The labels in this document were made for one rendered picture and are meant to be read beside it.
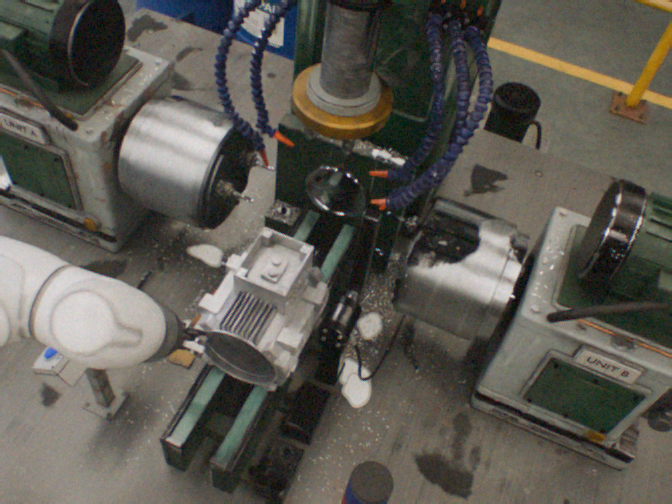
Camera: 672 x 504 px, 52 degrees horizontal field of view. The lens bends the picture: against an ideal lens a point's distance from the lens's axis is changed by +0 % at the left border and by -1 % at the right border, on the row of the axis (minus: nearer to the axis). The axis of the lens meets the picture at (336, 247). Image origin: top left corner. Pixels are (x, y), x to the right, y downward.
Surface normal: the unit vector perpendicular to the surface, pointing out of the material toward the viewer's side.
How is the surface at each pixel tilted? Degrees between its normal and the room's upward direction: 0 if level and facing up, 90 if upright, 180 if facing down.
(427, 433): 0
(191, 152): 32
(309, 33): 90
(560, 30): 0
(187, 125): 6
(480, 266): 28
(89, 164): 89
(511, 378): 89
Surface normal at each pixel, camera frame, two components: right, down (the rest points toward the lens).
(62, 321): -0.19, -0.16
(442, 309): -0.37, 0.60
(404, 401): 0.11, -0.61
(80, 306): 0.00, -0.29
